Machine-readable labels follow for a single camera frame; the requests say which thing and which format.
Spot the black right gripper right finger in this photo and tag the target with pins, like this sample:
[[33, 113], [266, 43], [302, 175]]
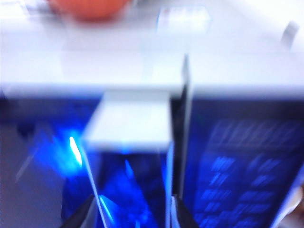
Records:
[[184, 218]]

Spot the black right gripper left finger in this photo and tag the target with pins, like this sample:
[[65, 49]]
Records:
[[76, 218]]

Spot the black glass microwave door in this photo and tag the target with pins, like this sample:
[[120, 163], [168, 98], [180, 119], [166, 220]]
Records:
[[47, 142]]

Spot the orange fruit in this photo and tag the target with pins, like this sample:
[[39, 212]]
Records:
[[90, 9]]

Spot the silver microwave oven body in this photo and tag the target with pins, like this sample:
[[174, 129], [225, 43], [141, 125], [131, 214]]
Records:
[[118, 59]]

